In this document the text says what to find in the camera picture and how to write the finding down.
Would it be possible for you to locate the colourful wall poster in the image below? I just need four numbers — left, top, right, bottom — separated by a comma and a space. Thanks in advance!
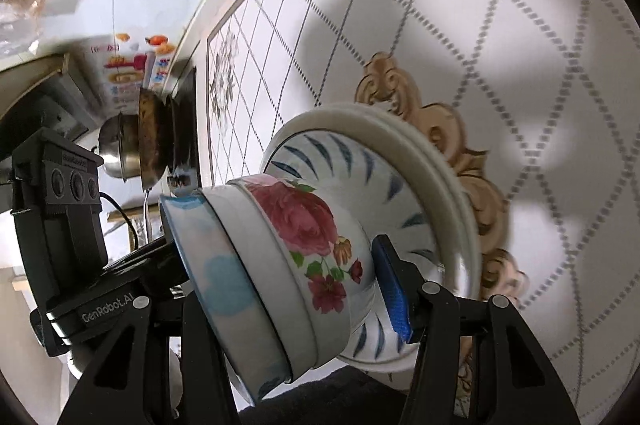
90, 32, 177, 110

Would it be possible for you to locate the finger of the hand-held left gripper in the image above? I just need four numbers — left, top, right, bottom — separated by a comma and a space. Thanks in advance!
106, 240, 189, 302

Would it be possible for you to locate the blue leaf pattern plate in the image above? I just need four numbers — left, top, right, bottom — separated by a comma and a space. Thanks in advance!
260, 127, 446, 363

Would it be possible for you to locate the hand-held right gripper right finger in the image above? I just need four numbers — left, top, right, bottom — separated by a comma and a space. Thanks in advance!
371, 234, 581, 425

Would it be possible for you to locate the white bowl with blue patches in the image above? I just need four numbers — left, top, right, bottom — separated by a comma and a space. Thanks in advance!
159, 187, 293, 406

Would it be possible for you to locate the grey metal appliance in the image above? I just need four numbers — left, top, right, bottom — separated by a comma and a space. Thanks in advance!
0, 55, 108, 142

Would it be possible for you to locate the clear plastic bag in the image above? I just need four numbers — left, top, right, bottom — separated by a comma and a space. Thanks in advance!
0, 0, 53, 56

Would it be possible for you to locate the white floral deep plate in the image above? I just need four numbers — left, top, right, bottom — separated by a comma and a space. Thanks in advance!
260, 102, 476, 376

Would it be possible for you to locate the black cable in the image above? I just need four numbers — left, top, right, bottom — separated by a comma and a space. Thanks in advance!
99, 191, 139, 252

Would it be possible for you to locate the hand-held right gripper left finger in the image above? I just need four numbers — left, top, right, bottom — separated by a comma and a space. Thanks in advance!
57, 292, 241, 425

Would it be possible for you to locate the plain white plate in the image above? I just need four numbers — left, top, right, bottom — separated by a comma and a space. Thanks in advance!
370, 104, 484, 308

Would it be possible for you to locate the brown rusty pan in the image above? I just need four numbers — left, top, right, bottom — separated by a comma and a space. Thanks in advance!
136, 86, 170, 192

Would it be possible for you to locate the white rose print bowl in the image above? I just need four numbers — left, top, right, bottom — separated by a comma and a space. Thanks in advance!
200, 175, 377, 373

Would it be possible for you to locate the dark cloth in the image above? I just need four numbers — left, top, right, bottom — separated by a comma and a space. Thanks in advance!
237, 366, 417, 425

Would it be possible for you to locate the steel pot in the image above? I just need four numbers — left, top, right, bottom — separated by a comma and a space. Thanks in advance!
97, 114, 142, 180

